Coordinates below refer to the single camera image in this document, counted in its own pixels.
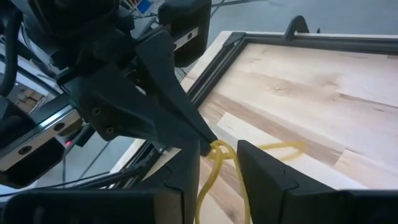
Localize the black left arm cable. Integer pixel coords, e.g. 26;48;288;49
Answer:
0;8;24;98

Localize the black table clamp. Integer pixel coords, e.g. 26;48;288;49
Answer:
282;14;311;42

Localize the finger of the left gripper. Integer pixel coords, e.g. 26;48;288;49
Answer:
63;63;215;156
135;29;218;144

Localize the black aluminium table frame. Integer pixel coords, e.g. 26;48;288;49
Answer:
60;30;398;191

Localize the yellow rubber band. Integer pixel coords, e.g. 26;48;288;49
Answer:
195;139;309;224

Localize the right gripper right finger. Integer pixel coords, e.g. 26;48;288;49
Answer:
238;140;398;224

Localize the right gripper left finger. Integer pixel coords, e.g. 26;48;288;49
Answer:
0;140;200;224

